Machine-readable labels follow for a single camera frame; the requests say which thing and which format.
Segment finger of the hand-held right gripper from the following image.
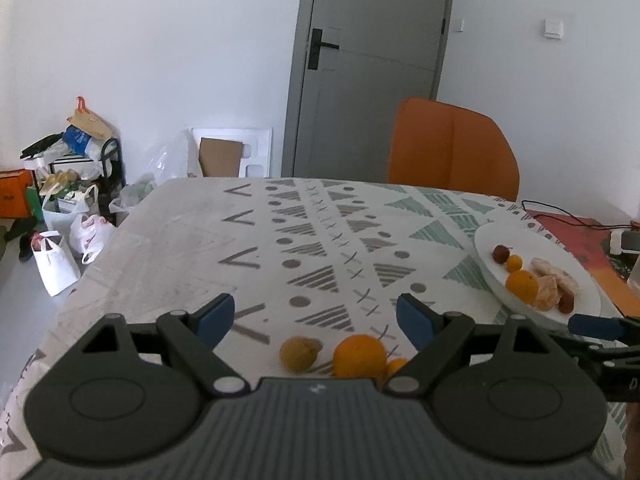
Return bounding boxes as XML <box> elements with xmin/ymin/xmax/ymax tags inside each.
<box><xmin>552</xmin><ymin>335</ymin><xmax>632</xmax><ymax>378</ymax></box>
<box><xmin>568</xmin><ymin>312</ymin><xmax>640</xmax><ymax>344</ymax></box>

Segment red cartoon printed cloth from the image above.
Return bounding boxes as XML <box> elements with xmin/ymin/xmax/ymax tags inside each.
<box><xmin>527</xmin><ymin>209</ymin><xmax>640</xmax><ymax>318</ymax></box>

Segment large orange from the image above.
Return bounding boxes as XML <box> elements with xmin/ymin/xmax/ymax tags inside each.
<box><xmin>505</xmin><ymin>270</ymin><xmax>540</xmax><ymax>305</ymax></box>
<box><xmin>332</xmin><ymin>335</ymin><xmax>388</xmax><ymax>379</ymax></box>

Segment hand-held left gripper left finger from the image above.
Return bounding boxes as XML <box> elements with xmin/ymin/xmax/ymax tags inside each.
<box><xmin>75</xmin><ymin>292</ymin><xmax>252</xmax><ymax>397</ymax></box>

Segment beige ginger pieces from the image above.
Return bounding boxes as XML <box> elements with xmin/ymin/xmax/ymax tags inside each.
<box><xmin>530</xmin><ymin>257</ymin><xmax>581</xmax><ymax>297</ymax></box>

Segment black door handle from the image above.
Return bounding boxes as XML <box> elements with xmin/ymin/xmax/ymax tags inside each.
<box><xmin>307</xmin><ymin>28</ymin><xmax>341</xmax><ymax>71</ymax></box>

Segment white and red plastic bag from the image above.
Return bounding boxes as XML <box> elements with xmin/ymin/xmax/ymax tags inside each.
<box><xmin>68</xmin><ymin>213</ymin><xmax>117</xmax><ymax>266</ymax></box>

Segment white charger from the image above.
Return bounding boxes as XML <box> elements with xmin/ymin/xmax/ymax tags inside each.
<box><xmin>610</xmin><ymin>229</ymin><xmax>640</xmax><ymax>257</ymax></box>

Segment blue and white bag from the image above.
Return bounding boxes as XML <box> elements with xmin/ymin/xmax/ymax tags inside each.
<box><xmin>62</xmin><ymin>127</ymin><xmax>104</xmax><ymax>159</ymax></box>

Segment white plate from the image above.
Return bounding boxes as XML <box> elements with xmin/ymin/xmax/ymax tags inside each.
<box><xmin>472</xmin><ymin>222</ymin><xmax>602</xmax><ymax>320</ymax></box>

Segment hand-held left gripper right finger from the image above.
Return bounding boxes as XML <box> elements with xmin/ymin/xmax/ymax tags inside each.
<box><xmin>381</xmin><ymin>293</ymin><xmax>581</xmax><ymax>396</ymax></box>

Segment orange box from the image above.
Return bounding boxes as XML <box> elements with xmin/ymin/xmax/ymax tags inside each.
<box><xmin>0</xmin><ymin>169</ymin><xmax>36</xmax><ymax>219</ymax></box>

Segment grey door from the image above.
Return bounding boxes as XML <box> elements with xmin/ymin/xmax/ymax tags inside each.
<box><xmin>280</xmin><ymin>0</ymin><xmax>457</xmax><ymax>179</ymax></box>

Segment brown paper bag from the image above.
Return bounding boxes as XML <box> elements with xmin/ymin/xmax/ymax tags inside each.
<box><xmin>67</xmin><ymin>109</ymin><xmax>114</xmax><ymax>140</ymax></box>

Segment brown kiwi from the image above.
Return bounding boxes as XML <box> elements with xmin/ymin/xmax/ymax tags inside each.
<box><xmin>279</xmin><ymin>336</ymin><xmax>324</xmax><ymax>374</ymax></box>

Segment large peeled citrus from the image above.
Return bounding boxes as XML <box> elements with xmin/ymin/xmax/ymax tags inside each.
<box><xmin>531</xmin><ymin>275</ymin><xmax>560</xmax><ymax>311</ymax></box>

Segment black cable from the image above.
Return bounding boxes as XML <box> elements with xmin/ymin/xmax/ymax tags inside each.
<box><xmin>520</xmin><ymin>199</ymin><xmax>640</xmax><ymax>231</ymax></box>

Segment white tote bag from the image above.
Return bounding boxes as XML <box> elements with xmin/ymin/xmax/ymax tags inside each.
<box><xmin>42</xmin><ymin>184</ymin><xmax>101</xmax><ymax>234</ymax></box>

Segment black metal rack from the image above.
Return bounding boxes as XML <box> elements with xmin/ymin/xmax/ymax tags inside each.
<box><xmin>47</xmin><ymin>137</ymin><xmax>124</xmax><ymax>207</ymax></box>

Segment white foam board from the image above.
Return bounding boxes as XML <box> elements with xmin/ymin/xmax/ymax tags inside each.
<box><xmin>188</xmin><ymin>127</ymin><xmax>275</xmax><ymax>180</ymax></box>

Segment clear plastic bag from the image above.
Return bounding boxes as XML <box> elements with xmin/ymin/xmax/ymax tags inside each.
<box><xmin>144</xmin><ymin>132</ymin><xmax>202</xmax><ymax>187</ymax></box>

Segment orange chair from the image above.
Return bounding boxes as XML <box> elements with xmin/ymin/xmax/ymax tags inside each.
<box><xmin>387</xmin><ymin>97</ymin><xmax>521</xmax><ymax>203</ymax></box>

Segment cardboard box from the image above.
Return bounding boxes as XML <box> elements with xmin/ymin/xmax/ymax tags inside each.
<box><xmin>198</xmin><ymin>137</ymin><xmax>246</xmax><ymax>179</ymax></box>

